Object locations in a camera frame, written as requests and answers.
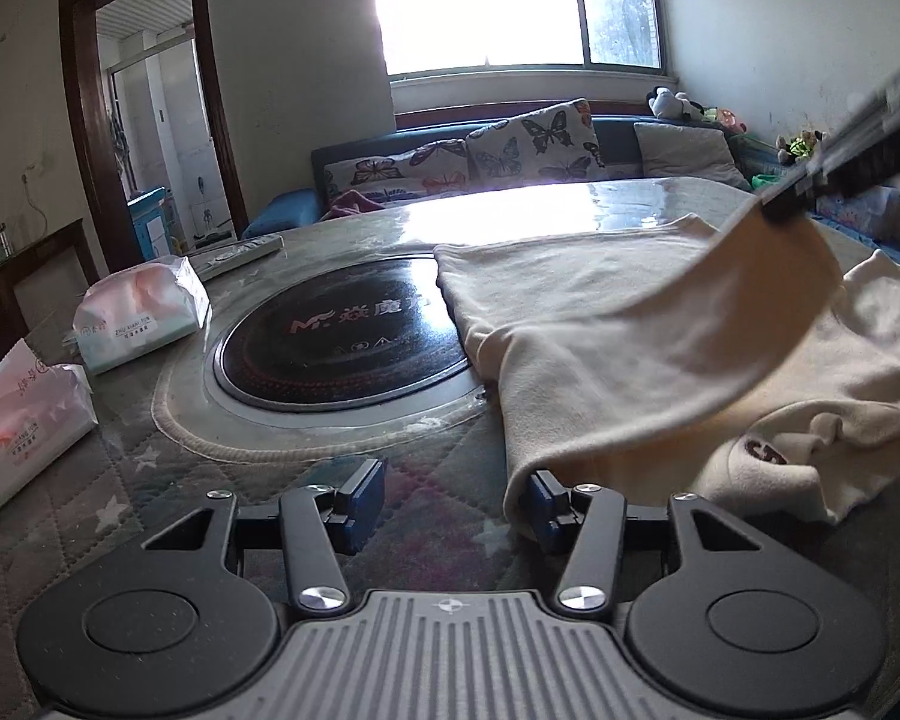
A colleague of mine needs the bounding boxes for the cream sweatshirt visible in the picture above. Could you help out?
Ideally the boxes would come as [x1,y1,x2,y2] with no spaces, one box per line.
[435,206,900,541]

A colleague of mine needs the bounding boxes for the white pink tissue pack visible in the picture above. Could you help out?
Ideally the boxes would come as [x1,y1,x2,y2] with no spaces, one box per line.
[0,339,98,517]

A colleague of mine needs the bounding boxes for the wide butterfly print cushion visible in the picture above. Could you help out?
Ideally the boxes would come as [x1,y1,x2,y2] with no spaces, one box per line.
[322,141,472,205]

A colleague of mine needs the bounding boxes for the colourful toys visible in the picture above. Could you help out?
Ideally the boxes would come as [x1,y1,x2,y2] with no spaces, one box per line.
[709,106,751,137]

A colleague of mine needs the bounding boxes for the pink cloth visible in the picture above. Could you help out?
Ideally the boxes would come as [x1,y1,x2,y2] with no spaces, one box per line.
[328,190,387,222]

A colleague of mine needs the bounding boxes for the grey pillow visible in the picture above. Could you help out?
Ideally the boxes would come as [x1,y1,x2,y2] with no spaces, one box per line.
[634,122,751,192]

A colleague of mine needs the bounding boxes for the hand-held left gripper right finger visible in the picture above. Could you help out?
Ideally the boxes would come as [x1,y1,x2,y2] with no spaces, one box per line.
[529,469,764,614]

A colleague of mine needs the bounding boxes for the round black induction cooktop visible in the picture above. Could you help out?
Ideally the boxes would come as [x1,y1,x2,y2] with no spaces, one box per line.
[210,255,488,413]

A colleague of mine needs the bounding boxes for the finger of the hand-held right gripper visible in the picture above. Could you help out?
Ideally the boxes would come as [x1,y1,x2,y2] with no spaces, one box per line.
[757,64,900,224]

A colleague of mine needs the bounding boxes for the clear storage box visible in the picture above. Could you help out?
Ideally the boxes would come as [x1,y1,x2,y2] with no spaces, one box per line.
[814,184,900,248]

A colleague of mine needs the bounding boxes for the square butterfly print cushion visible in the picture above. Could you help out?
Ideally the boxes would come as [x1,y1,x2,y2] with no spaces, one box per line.
[465,97,607,185]

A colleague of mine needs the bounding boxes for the white green tissue pack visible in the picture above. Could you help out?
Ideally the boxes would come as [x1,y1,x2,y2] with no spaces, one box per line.
[71,255,211,377]

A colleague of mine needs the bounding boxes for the small plush toys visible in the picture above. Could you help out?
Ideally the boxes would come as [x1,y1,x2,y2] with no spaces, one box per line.
[775,130,826,164]

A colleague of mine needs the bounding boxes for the blue cabinet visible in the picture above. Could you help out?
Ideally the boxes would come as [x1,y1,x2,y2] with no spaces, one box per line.
[126,186,173,263]

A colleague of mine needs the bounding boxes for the dark wooden door frame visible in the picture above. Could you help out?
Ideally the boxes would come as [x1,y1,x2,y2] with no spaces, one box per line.
[58,0,250,256]

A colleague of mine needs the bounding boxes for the blue sofa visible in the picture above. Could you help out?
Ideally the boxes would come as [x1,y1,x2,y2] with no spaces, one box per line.
[241,114,755,239]

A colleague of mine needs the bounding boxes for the grey remote control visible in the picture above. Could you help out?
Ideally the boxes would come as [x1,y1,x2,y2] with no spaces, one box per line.
[193,235,284,282]

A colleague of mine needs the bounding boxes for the panda plush toy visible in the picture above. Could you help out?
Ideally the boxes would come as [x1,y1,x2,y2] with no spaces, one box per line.
[647,86,710,122]

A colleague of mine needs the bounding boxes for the wooden chair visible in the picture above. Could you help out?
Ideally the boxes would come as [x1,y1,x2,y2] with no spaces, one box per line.
[0,217,100,361]

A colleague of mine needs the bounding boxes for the window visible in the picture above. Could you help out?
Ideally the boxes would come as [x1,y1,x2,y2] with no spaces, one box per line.
[367,0,680,83]

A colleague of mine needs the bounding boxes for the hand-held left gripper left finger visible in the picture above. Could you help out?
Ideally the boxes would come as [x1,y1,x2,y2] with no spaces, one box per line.
[141,457,387,614]

